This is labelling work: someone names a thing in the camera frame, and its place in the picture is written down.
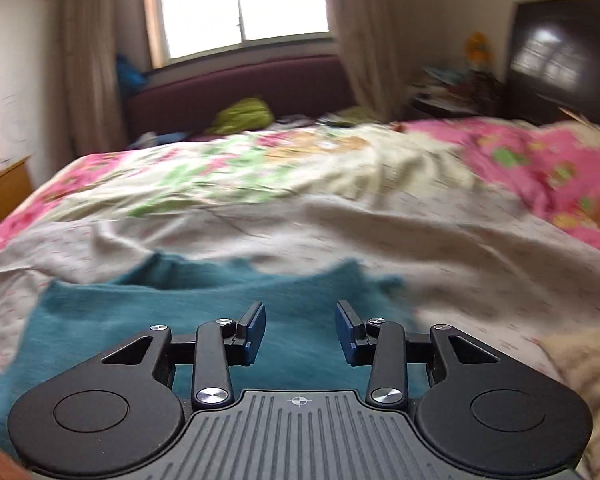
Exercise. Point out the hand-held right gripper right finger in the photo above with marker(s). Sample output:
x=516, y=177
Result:
x=344, y=332

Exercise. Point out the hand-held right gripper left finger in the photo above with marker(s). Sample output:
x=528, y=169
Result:
x=256, y=332

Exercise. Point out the teal fuzzy sweater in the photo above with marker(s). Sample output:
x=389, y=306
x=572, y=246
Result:
x=105, y=320

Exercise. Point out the cherry print bed sheet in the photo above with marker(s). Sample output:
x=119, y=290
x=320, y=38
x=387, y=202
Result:
x=430, y=240

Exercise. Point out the green cloth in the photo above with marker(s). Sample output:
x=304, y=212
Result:
x=245, y=115

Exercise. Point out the beige striped knit sweater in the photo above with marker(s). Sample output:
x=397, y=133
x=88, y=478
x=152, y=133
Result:
x=590, y=375

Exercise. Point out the purple padded headboard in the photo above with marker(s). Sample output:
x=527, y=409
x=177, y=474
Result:
x=280, y=80

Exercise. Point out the pink floral quilt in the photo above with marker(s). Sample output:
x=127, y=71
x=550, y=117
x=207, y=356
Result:
x=530, y=160

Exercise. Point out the cluttered side table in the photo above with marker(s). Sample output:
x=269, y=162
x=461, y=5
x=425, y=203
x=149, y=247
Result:
x=450, y=95

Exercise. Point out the wooden nightstand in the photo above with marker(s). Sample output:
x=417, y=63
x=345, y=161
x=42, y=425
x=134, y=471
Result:
x=10, y=190

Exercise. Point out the blue bag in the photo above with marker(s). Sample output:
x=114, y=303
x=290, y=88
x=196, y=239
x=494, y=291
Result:
x=130, y=77

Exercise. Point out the beige curtain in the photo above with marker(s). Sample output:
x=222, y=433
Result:
x=370, y=35
x=90, y=60

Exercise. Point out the yellow toy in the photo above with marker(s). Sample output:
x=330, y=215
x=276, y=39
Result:
x=477, y=50

